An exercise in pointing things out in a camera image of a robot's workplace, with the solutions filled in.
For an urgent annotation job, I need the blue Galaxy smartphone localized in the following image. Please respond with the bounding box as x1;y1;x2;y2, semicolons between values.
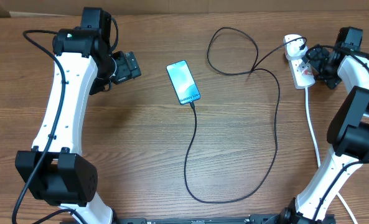
166;60;201;105

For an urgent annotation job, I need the black USB charging cable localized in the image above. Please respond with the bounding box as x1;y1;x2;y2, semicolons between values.
184;27;308;205

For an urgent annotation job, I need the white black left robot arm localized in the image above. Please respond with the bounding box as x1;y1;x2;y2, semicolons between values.
15;7;141;223

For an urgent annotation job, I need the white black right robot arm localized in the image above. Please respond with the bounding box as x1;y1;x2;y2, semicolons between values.
268;27;369;223

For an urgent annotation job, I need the white USB charger plug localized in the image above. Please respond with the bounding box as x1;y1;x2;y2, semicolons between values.
283;34;308;60

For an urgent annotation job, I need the white power strip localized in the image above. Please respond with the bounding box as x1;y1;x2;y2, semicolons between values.
288;58;315;89

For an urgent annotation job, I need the cardboard backdrop panel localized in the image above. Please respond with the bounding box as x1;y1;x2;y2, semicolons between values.
0;0;369;17

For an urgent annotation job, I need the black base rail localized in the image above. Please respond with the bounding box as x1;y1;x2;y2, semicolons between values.
59;213;336;224

